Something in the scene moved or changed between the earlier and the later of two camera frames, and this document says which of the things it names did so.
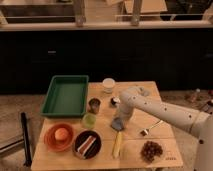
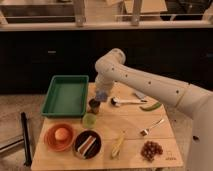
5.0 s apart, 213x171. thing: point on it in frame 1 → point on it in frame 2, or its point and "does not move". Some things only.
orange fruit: [61, 134] does not move
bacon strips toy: [86, 145] does not move
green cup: [89, 120] does not move
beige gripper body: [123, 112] → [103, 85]
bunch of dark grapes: [150, 150] does not move
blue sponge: [117, 123] → [101, 96]
